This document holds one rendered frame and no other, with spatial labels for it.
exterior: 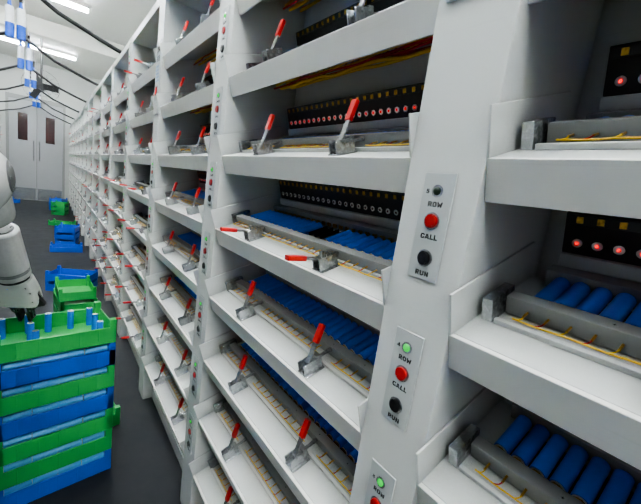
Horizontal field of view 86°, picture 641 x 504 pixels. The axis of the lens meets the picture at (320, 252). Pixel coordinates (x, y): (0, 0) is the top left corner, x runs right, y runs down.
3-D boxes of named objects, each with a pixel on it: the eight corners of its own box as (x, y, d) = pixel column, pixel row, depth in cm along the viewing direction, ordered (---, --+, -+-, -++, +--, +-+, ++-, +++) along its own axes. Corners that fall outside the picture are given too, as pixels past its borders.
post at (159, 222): (142, 399, 161) (166, -13, 132) (138, 388, 168) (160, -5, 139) (186, 389, 173) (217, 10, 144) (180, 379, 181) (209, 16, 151)
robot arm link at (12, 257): (-12, 281, 92) (32, 272, 98) (-28, 240, 85) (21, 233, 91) (-15, 263, 97) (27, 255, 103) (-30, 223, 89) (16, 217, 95)
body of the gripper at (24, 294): (-17, 281, 94) (-6, 310, 101) (27, 283, 97) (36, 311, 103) (-2, 264, 100) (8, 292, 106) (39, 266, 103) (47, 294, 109)
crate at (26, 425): (-7, 445, 97) (-8, 419, 95) (-12, 407, 110) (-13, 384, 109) (113, 407, 118) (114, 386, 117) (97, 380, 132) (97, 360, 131)
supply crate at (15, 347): (-9, 366, 93) (-10, 338, 91) (-14, 337, 106) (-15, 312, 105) (116, 342, 114) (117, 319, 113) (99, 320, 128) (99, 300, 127)
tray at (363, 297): (386, 334, 47) (382, 270, 43) (218, 244, 93) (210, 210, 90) (469, 282, 57) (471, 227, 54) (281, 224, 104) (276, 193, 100)
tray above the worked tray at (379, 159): (412, 194, 43) (408, 72, 39) (224, 173, 90) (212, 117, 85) (496, 165, 54) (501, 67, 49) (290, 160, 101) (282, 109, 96)
